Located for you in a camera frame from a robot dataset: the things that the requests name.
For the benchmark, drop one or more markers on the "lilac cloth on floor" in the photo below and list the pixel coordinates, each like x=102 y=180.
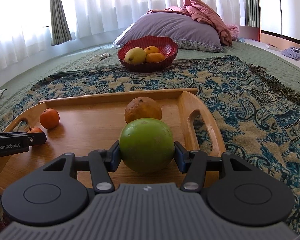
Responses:
x=292 y=53

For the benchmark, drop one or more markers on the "yellow mango in bowl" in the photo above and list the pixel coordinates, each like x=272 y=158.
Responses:
x=135 y=56

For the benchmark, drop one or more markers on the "green curtain left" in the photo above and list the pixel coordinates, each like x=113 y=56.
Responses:
x=59 y=29

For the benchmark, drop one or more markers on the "large green apple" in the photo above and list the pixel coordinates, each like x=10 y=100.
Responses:
x=147 y=145

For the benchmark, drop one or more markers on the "wooden serving tray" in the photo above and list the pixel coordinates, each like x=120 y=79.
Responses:
x=95 y=121

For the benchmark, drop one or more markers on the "orange in bowl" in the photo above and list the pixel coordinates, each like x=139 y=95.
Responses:
x=151 y=49
x=155 y=57

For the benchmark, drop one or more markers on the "white sheer curtain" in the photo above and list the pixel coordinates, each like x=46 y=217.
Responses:
x=25 y=24

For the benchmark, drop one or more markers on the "green curtain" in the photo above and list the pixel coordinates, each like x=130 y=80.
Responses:
x=59 y=29
x=252 y=13

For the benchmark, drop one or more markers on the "red fruit bowl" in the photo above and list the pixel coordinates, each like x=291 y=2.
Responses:
x=166 y=46

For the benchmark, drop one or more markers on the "small round tangerine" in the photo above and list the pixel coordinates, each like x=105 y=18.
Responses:
x=49 y=118

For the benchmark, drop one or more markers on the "pink blanket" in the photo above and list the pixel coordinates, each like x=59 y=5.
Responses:
x=202 y=13

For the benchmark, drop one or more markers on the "green curtain right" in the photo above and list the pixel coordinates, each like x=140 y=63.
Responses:
x=252 y=13

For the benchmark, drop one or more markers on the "rear orange in bowl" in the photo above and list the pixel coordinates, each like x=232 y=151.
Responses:
x=151 y=49

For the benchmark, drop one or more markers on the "dull brownish orange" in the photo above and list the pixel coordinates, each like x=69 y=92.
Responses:
x=142 y=107

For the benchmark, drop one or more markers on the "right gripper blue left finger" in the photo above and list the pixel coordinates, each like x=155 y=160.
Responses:
x=99 y=163

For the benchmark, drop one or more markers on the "green quilted bedspread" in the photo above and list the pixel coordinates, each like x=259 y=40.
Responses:
x=286 y=70

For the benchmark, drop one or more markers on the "front orange in bowl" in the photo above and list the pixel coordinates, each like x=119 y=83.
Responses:
x=155 y=57

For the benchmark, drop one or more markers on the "small tangerine with stem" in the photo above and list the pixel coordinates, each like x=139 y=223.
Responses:
x=35 y=130

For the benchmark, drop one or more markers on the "blue paisley throw cloth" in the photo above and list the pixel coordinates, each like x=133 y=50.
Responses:
x=258 y=116

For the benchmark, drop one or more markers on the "purple pillow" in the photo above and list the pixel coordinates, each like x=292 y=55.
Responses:
x=183 y=30

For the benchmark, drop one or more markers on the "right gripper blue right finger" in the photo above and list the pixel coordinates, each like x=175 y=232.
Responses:
x=198 y=167

